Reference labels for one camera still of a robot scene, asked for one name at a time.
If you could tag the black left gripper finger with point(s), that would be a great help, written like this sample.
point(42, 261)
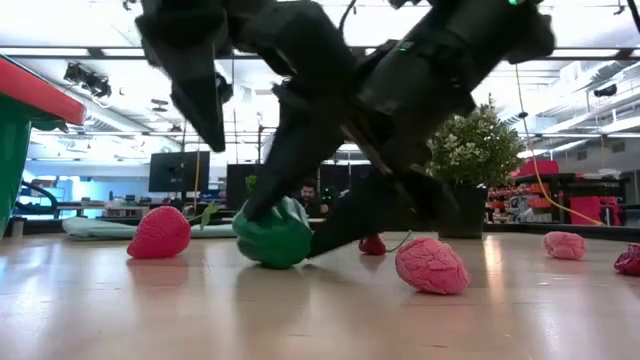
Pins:
point(202, 115)

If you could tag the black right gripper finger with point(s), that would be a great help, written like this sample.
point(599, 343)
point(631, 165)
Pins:
point(295, 165)
point(380, 215)

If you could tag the small red toy fruit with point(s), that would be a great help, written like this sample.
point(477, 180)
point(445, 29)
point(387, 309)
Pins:
point(372, 245)

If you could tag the green toy vegetable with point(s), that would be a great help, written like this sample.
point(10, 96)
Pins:
point(275, 242)

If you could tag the red toy strawberry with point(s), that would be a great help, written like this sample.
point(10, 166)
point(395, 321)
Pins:
point(159, 234)

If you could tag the dark red toy fruit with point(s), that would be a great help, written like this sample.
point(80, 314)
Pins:
point(630, 260)

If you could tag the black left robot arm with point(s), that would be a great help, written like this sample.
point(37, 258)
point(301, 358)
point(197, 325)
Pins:
point(290, 35)

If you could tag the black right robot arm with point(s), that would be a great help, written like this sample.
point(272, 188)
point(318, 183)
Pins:
point(490, 35)

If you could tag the person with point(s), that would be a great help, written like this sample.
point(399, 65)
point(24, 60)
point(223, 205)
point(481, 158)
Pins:
point(310, 197)

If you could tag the black monitor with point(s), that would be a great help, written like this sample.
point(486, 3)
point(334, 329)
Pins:
point(240, 187)
point(179, 171)

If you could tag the pink toy raspberry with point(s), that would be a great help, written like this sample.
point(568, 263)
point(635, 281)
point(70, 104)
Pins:
point(432, 266)
point(565, 245)

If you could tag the potted plant with white flowers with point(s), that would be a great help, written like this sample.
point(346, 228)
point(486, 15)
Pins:
point(475, 150)

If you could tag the black ceiling device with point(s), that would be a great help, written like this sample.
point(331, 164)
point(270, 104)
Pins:
point(89, 80)

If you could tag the light blue folded cloth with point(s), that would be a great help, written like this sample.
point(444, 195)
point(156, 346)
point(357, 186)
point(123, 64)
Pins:
point(100, 229)

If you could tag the black cart with storage bins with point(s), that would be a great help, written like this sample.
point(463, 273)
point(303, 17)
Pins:
point(550, 197)

